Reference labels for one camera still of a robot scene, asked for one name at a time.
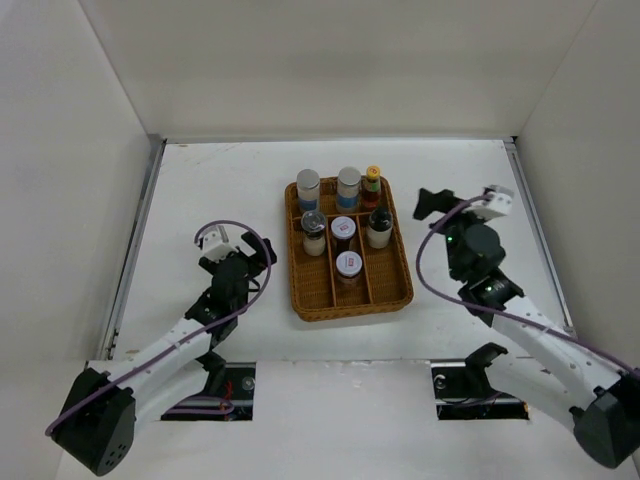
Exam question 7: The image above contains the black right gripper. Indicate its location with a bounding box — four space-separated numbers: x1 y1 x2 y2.
411 188 492 281

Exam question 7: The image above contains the black-capped grinder white salt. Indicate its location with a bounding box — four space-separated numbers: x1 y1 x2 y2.
366 206 393 249

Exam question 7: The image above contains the red sauce bottle green label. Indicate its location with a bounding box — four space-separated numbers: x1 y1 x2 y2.
361 165 381 210

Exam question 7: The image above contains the clear-capped grinder with white salt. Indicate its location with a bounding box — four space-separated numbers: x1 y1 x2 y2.
301 210 327 257

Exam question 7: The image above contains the red-lidded spice jar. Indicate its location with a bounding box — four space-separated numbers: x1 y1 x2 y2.
335 250 363 285
330 216 356 256

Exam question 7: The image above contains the white beads jar silver lid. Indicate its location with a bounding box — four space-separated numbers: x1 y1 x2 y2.
296 169 320 212

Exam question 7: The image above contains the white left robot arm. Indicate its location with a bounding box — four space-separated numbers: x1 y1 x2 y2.
45 239 277 477

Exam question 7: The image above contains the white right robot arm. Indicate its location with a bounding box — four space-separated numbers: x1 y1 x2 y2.
413 185 639 469

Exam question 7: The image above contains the brown wicker divided basket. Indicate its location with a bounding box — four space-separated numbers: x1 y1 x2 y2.
284 178 414 322

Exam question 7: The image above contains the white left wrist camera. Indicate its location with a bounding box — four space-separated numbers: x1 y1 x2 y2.
195 225 235 262

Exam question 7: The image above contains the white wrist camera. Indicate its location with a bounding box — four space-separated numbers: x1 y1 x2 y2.
195 225 235 262
469 185 514 222

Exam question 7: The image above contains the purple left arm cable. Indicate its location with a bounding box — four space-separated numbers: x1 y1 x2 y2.
44 220 274 437

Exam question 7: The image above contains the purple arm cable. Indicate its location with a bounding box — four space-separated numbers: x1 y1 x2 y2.
415 194 640 381
44 220 274 437

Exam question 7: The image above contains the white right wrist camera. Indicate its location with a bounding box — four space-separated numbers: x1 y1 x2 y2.
469 185 514 222

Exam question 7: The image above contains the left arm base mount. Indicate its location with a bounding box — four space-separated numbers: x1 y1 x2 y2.
161 354 257 422

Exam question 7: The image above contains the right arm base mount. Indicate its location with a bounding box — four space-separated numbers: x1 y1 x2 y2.
430 343 529 421

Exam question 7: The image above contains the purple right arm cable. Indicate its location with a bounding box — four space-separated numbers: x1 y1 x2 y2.
415 194 640 381

